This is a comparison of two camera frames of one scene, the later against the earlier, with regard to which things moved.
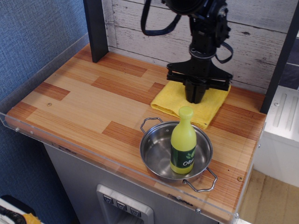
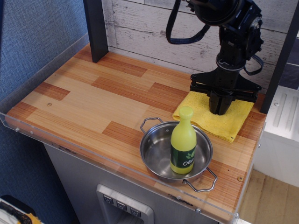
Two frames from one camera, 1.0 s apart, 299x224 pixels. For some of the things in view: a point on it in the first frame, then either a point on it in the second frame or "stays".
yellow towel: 169,96 → 226,126
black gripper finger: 200,90 → 225,101
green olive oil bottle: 183,143 stays
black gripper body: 200,68 → 224,81
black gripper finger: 190,92 → 214,102
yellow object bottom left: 30,219 stays
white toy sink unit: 277,154 stays
